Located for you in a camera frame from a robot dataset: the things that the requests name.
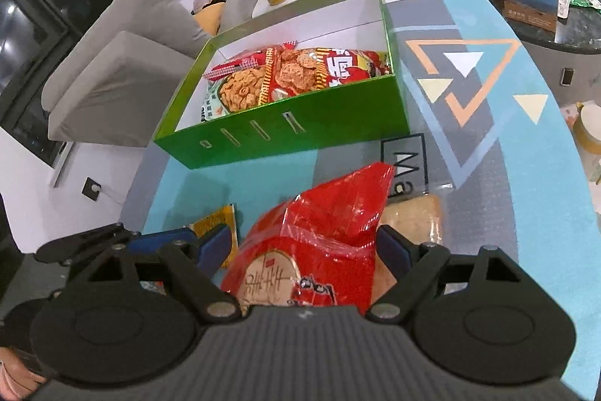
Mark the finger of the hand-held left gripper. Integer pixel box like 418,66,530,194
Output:
34,222,142,265
127,228,198,254

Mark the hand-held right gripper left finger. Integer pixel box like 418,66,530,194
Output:
70,223,239,323

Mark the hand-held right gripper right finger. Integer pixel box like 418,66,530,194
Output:
366,225,538,324

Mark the small yellow snack packet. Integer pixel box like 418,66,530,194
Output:
189,204,241,272

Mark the clear bread packet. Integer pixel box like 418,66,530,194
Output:
373,193,443,305

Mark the red crinkled plastic bag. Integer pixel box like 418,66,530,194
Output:
220,163,396,315

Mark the green cardboard box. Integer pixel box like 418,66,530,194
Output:
154,0,410,170

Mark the small orange red snack packet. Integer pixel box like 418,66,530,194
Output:
203,54,274,81

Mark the red cartoon snack packet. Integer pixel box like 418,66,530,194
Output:
263,45,394,103

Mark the person's left hand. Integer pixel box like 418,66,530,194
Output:
0,347,48,389

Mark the grey sofa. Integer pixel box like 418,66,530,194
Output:
41,0,221,149

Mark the yellow cushion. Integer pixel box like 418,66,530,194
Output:
195,2,227,38

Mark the dark window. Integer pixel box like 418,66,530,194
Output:
0,0,142,168

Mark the dark marble round table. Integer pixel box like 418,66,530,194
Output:
462,0,601,102

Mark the green snack packet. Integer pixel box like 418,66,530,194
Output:
559,0,601,20

